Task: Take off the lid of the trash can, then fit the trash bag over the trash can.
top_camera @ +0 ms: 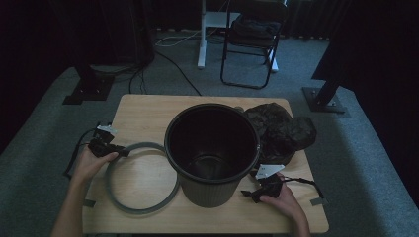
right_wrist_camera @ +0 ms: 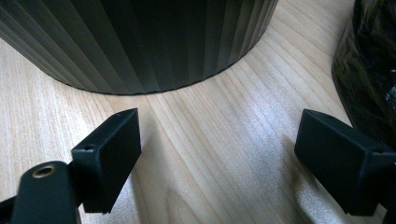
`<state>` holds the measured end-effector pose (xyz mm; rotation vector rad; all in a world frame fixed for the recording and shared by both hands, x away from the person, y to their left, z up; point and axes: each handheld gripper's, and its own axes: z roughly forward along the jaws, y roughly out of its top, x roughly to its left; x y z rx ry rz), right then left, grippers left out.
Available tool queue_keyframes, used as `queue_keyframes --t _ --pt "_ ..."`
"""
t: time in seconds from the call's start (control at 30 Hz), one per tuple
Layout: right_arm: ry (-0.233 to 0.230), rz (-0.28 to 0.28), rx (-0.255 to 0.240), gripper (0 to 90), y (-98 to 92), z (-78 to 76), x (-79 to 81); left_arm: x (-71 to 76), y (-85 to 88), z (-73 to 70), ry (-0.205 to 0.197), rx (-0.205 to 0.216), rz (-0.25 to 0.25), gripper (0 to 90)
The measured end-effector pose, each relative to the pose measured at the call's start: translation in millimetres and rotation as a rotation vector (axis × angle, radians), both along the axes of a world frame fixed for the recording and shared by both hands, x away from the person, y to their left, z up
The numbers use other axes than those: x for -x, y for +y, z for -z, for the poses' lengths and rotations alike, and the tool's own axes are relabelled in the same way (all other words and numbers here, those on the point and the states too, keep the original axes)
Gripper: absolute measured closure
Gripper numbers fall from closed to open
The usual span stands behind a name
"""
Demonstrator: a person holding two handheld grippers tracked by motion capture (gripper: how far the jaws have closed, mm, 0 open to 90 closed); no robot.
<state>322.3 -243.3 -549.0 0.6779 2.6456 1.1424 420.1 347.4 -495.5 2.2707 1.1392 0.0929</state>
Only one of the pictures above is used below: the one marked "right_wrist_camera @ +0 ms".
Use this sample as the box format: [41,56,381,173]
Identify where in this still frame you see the grey-green ribbed trash bin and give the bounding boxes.
[0,0,280,95]

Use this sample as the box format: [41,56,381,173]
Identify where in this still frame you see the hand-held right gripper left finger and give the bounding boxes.
[70,107,143,215]

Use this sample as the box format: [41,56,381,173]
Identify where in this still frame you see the black plastic garbage bag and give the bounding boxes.
[331,0,396,151]

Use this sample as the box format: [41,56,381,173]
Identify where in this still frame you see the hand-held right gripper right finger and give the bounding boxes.
[293,108,396,217]

